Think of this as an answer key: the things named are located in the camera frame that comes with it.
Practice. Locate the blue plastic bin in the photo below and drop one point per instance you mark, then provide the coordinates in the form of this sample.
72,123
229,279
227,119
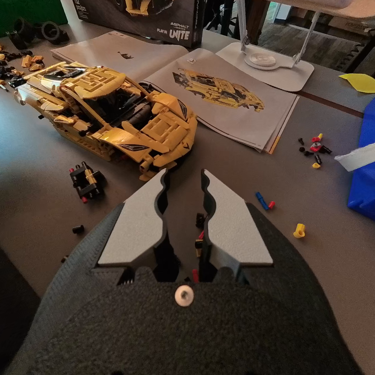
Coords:
366,187

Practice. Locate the pile of yellow black bricks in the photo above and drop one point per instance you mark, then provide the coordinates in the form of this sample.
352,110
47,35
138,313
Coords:
29,60

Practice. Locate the small black yellow brick assembly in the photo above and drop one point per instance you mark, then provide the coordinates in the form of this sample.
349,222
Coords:
88,181

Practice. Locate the building instruction booklet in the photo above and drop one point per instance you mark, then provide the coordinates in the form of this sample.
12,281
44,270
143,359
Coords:
263,117

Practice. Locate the small black pin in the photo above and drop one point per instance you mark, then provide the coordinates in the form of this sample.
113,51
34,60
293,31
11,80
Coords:
78,229

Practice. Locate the green plastic bin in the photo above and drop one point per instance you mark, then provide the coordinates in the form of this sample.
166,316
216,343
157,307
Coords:
29,11

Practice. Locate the yellow toy brick car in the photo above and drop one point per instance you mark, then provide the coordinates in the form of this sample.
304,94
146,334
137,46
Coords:
102,85

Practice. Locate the toy car box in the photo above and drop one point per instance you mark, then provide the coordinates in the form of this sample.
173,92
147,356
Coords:
164,17

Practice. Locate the small cluster of toy bricks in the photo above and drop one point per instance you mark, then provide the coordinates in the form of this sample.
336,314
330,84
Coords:
315,147

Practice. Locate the grey desk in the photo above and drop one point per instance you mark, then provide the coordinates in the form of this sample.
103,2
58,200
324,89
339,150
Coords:
293,181

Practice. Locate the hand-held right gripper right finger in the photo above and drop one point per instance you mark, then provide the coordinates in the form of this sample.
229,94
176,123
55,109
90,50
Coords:
237,234

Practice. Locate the white printed paper bag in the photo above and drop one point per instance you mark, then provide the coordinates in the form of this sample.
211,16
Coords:
357,158

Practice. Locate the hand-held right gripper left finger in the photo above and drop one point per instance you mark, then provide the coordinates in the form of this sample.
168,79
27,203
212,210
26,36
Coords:
131,234

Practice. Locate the black toy tyre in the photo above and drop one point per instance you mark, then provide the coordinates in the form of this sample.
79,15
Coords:
62,38
17,41
51,30
23,26

